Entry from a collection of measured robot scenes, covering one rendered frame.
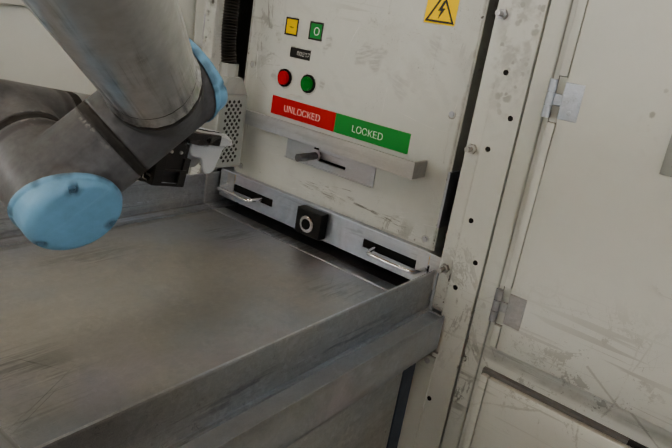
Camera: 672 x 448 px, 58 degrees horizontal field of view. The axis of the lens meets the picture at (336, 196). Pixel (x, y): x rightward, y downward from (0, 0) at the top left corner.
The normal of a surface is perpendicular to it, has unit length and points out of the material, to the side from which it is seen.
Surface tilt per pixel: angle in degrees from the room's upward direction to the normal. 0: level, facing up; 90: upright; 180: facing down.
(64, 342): 0
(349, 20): 90
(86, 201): 112
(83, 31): 154
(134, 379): 0
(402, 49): 90
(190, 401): 90
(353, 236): 90
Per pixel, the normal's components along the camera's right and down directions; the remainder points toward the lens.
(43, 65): 0.63, 0.32
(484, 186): -0.62, 0.13
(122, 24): 0.47, 0.88
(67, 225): 0.58, 0.64
